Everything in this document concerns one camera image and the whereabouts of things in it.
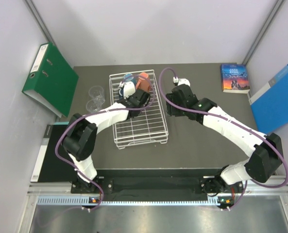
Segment blue folder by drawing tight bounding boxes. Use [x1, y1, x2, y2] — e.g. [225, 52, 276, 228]
[249, 64, 288, 134]

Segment green lever arch binder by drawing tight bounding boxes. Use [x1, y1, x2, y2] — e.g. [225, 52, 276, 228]
[22, 42, 79, 117]

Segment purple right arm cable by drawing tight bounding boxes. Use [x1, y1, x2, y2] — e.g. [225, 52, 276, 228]
[158, 67, 288, 211]

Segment dark blue mug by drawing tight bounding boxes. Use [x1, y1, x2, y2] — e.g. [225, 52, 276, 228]
[119, 88, 124, 99]

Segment black notebook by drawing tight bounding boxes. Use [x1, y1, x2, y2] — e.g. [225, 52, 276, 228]
[30, 124, 77, 183]

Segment Jane Eyre paperback book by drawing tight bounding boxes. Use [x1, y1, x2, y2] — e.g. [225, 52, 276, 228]
[220, 64, 250, 94]

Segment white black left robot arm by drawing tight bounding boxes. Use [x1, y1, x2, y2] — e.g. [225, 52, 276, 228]
[62, 89, 151, 193]

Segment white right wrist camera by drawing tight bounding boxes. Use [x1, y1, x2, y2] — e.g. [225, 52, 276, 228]
[172, 76, 190, 86]

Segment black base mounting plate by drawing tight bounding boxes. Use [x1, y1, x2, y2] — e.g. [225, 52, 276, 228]
[70, 176, 243, 195]

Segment teal mug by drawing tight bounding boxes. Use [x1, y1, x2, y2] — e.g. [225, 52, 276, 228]
[123, 73, 137, 86]

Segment orange mug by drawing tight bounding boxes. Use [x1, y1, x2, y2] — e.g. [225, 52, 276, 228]
[136, 72, 151, 93]

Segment grey slotted cable duct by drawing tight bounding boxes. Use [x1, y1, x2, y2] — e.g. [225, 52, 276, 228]
[36, 196, 234, 206]

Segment clear heavy-base glass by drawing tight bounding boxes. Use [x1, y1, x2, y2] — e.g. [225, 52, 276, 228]
[85, 100, 102, 113]

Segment white wire dish rack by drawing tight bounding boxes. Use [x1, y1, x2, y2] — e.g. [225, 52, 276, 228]
[109, 69, 170, 149]

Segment clear faceted plastic cup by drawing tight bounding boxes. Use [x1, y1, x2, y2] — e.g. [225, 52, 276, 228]
[88, 85, 105, 104]

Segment aluminium frame rail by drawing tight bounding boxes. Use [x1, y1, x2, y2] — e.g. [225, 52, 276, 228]
[27, 176, 288, 197]

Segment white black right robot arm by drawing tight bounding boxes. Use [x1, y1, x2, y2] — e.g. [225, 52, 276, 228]
[165, 84, 283, 192]

